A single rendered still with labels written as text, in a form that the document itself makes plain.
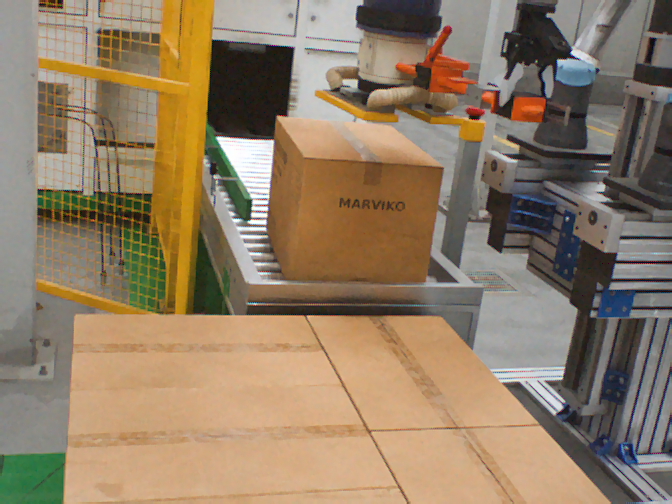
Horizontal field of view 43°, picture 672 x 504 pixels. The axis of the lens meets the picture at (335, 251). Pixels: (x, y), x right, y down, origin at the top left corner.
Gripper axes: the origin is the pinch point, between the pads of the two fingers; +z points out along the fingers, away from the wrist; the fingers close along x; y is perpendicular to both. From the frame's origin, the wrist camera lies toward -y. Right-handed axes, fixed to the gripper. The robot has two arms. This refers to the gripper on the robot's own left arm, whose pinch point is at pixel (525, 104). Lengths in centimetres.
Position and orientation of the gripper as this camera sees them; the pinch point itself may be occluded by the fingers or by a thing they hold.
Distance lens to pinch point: 184.9
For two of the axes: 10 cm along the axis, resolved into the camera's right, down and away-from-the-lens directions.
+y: -3.9, -3.4, 8.6
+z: -1.3, 9.4, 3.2
